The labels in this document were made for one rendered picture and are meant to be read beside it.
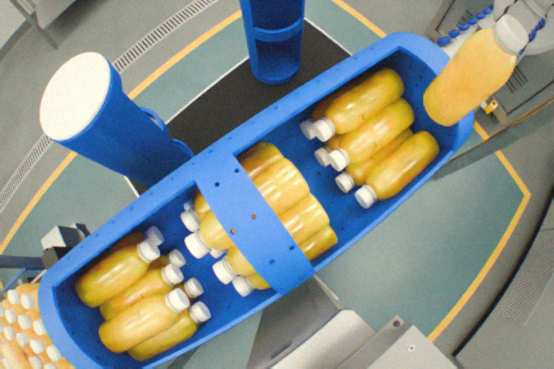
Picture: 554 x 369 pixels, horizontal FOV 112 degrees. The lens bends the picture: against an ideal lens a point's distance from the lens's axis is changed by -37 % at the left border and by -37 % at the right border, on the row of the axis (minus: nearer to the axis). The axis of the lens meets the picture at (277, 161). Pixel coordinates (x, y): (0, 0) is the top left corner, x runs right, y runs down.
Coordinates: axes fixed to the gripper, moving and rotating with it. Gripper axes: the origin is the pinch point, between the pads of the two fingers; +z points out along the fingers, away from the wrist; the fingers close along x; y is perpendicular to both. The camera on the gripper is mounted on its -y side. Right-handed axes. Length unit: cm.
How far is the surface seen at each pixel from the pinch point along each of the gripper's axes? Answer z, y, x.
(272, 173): 25.3, -26.2, 7.8
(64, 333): 20, -71, 4
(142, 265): 32, -54, 9
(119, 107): 48, -48, 52
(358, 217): 41.2, -16.1, -6.3
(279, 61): 127, 26, 81
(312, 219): 29.2, -25.0, -1.0
